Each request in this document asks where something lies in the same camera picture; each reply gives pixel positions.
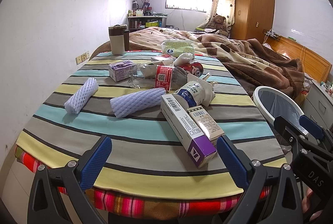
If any brown fleece blanket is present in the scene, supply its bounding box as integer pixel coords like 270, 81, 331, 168
128, 26, 305, 99

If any small purple box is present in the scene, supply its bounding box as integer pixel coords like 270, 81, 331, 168
108, 60, 135, 82

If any white round trash bin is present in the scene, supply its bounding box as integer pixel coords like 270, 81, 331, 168
253, 86, 308, 136

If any brown teddy bear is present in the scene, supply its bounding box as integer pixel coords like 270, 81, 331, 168
206, 15, 229, 37

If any crushed blue white carton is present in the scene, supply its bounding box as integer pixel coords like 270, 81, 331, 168
172, 73, 215, 109

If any cluttered shelf desk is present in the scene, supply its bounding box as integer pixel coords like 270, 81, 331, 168
128, 3, 168, 32

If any wooden wardrobe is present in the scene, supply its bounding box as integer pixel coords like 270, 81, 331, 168
230, 0, 275, 43

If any grey drawer cabinet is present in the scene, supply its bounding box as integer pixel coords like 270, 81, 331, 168
301, 81, 333, 131

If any wooden headboard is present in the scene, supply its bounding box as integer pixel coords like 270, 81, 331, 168
266, 36, 332, 83

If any red drink can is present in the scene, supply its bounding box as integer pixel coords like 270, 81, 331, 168
180, 61, 204, 77

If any right hand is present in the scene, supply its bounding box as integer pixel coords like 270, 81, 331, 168
301, 188, 322, 221

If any clear plastic bottle red label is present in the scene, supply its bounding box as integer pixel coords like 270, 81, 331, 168
128, 64, 187, 91

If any brown white thermos cup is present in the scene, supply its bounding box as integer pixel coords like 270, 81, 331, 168
108, 24, 127, 55

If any white tissue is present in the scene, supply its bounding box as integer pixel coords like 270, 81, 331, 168
173, 53, 194, 66

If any long purple white box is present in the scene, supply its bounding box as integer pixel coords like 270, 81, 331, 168
160, 94, 217, 168

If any green tissue pack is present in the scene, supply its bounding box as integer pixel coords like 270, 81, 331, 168
161, 39, 195, 58

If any striped table cloth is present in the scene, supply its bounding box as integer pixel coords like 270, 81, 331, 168
16, 51, 285, 200

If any white foam net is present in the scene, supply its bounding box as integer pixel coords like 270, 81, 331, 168
110, 88, 166, 119
64, 77, 99, 115

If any small beige medicine box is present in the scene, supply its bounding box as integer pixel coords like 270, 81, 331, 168
187, 105, 225, 147

